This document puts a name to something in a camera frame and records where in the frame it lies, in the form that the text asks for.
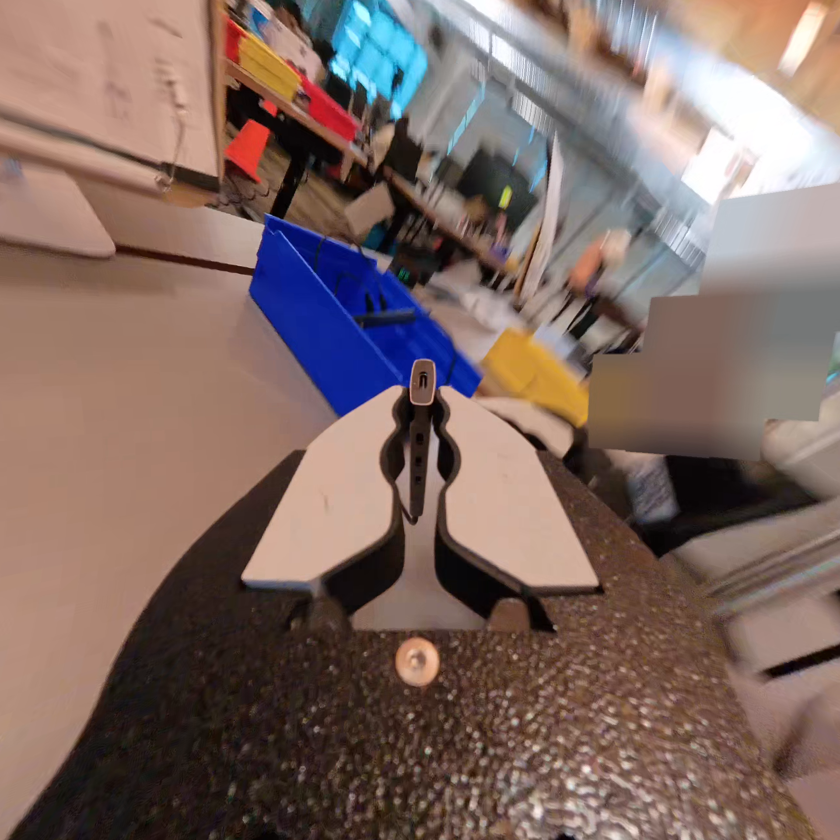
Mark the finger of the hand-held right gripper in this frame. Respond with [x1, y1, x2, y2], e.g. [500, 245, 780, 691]
[481, 396, 580, 460]

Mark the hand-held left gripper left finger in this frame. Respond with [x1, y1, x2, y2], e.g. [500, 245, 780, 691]
[241, 386, 406, 615]

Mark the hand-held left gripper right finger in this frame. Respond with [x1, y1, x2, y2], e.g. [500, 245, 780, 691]
[433, 386, 601, 632]

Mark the grey usb hub adapter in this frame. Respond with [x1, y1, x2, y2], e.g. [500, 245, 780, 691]
[401, 358, 439, 526]

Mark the thin black cable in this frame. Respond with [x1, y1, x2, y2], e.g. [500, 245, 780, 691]
[312, 235, 460, 388]

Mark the blue plastic bin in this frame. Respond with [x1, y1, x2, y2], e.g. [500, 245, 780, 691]
[248, 213, 483, 418]

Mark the grey desk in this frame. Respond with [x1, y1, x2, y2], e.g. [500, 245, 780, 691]
[0, 197, 500, 840]

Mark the yellow plastic bin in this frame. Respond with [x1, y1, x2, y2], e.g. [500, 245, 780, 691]
[482, 327, 590, 429]

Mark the black monitor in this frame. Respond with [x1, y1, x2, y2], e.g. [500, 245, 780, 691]
[456, 147, 542, 221]

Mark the long wooden table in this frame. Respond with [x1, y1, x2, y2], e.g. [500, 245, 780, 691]
[226, 59, 526, 280]

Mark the orange traffic cone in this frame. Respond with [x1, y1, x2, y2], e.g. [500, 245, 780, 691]
[224, 119, 272, 185]

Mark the red plastic bin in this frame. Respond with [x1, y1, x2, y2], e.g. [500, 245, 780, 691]
[298, 75, 362, 142]

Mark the blue lit screen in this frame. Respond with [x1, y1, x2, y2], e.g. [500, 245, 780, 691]
[328, 0, 429, 120]

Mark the stack of yellow bins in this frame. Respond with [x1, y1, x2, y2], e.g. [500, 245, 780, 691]
[226, 20, 304, 102]

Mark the white folding laptop stand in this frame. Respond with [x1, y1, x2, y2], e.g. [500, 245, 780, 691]
[0, 0, 228, 259]

